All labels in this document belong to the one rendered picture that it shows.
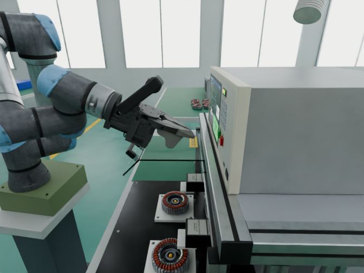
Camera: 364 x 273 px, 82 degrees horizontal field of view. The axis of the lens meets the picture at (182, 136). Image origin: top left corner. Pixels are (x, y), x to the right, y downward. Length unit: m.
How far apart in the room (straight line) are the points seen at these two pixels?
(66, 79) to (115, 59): 4.93
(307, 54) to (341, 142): 5.40
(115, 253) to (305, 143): 0.64
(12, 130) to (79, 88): 0.17
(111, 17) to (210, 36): 2.20
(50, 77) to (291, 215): 0.53
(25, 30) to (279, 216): 0.85
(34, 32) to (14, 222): 0.71
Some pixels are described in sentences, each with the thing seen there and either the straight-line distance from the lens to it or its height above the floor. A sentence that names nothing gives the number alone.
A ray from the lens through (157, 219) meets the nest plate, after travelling 0.86.
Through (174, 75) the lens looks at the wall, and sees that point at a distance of 5.20.
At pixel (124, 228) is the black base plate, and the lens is 0.86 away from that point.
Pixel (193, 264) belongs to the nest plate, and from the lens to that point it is 0.73.
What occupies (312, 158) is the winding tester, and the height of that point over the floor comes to 1.19.
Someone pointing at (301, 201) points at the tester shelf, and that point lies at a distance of 0.46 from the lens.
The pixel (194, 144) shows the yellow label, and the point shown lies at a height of 1.07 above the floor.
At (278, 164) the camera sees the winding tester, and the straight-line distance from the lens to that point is 0.42.
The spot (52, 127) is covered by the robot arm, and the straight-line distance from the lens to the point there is 0.59.
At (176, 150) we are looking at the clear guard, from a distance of 0.69.
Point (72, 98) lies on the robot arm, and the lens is 0.52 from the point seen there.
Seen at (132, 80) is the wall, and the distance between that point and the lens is 5.38.
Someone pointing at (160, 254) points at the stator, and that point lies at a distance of 0.73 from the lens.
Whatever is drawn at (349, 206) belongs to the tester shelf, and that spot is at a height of 1.11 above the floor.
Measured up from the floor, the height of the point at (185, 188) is 0.88.
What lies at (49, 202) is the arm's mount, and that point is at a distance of 1.01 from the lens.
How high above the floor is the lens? 1.37
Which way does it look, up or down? 22 degrees down
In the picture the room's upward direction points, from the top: straight up
